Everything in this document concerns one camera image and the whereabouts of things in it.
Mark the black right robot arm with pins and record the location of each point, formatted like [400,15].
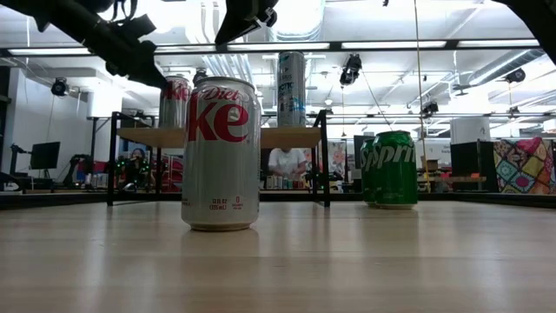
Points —
[543,21]

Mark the black ceiling spotlight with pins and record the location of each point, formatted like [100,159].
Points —
[351,69]
[515,76]
[430,107]
[200,75]
[59,87]

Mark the red and black background robot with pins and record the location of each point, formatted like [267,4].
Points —
[14,152]

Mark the person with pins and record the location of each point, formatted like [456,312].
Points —
[286,163]
[137,167]

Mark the white cylindrical column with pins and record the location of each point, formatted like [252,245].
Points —
[471,129]

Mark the wooden shelf with black frame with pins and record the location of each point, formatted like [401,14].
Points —
[143,137]

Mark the black background monitor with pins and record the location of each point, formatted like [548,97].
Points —
[45,155]

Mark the black aluminium table frame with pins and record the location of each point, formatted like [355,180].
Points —
[52,201]

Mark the cardboard box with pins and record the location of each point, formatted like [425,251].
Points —
[431,164]

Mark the colourful patchwork cloth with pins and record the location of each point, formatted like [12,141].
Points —
[525,167]

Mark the green Sprite can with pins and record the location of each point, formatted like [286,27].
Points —
[367,174]
[395,174]

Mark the silver Diet Coke can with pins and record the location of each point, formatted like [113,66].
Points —
[174,108]
[220,174]

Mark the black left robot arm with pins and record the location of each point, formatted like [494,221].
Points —
[65,15]

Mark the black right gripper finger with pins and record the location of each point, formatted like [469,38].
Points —
[236,19]

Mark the black overhead frame beam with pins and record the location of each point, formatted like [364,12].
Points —
[452,44]

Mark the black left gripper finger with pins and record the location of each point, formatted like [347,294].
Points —
[150,78]

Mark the black background cabinet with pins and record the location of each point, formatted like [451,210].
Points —
[473,165]

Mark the tall silver Celsius can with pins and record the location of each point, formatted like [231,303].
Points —
[291,95]

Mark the colourful poster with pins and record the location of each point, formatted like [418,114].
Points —
[338,158]

